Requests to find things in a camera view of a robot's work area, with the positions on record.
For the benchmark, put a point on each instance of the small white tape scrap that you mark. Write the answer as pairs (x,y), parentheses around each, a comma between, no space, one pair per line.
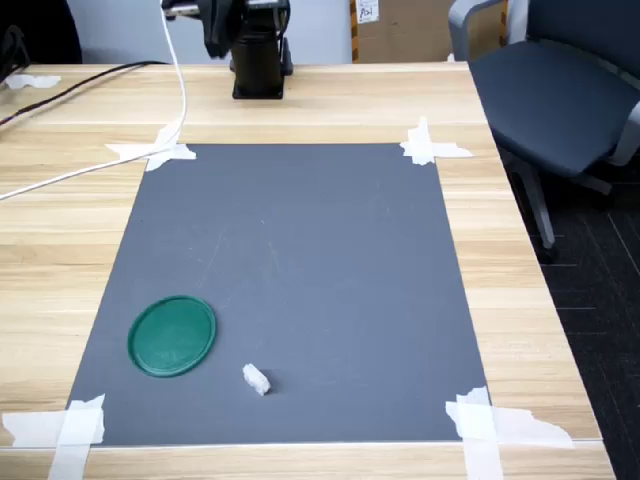
(30,81)

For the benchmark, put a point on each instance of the grey camera box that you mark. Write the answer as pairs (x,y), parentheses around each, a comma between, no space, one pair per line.
(182,9)

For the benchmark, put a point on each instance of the grey office chair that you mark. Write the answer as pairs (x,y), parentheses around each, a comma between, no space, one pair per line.
(550,100)

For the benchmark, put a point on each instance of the small white plastic terminal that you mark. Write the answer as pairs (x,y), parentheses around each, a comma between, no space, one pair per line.
(256,380)

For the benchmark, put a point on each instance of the white tape piece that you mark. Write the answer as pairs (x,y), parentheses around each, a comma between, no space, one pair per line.
(165,150)
(75,430)
(475,430)
(422,147)

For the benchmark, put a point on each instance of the white paper label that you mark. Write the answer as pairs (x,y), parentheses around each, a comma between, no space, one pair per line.
(367,11)

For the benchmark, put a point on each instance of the black office chair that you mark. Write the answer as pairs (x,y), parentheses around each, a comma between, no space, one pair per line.
(50,30)

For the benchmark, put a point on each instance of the brown cardboard box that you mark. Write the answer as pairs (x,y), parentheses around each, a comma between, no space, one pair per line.
(410,30)

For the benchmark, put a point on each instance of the dark grey mat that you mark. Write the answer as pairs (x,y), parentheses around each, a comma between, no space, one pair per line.
(300,250)

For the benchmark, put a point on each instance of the round green lid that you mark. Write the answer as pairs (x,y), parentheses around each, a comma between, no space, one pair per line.
(172,336)

